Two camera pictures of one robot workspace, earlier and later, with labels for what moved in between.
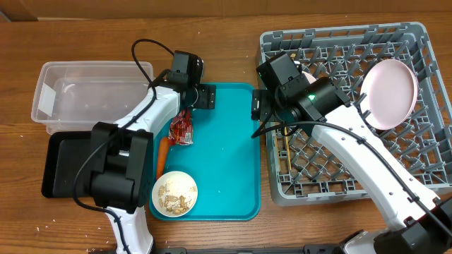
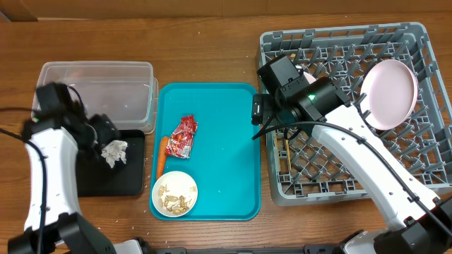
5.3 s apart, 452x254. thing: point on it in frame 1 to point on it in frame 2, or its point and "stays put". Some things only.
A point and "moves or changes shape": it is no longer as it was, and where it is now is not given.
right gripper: [265, 106] stays put
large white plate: [388, 94] stays put
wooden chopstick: [277, 153] stays put
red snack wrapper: [181, 131] moves or changes shape
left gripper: [205, 96] to [106, 130]
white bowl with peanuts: [174, 194] stays put
